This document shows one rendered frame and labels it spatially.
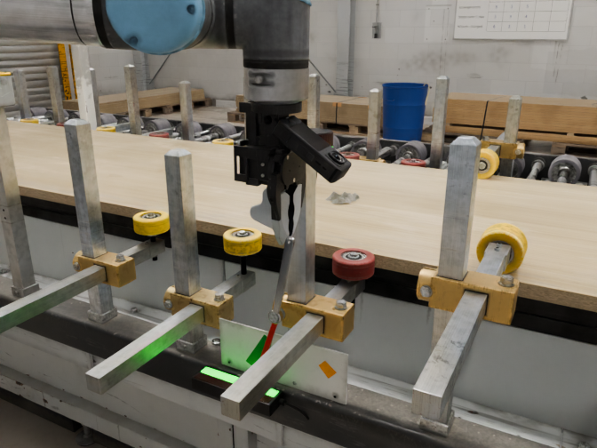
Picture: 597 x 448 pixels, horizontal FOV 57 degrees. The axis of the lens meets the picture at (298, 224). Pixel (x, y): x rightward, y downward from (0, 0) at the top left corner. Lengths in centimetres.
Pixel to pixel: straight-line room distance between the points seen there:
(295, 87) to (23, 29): 32
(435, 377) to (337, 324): 33
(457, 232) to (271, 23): 37
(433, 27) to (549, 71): 166
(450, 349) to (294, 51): 42
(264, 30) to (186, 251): 47
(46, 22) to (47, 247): 115
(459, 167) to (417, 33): 758
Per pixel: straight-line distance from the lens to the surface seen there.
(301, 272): 91
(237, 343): 104
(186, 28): 60
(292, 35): 74
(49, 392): 208
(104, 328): 127
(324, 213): 128
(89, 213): 119
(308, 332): 87
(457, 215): 78
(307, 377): 99
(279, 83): 74
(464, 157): 76
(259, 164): 78
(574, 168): 227
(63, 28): 65
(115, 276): 119
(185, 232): 102
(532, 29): 793
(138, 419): 184
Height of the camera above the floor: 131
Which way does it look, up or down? 20 degrees down
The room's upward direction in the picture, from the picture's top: straight up
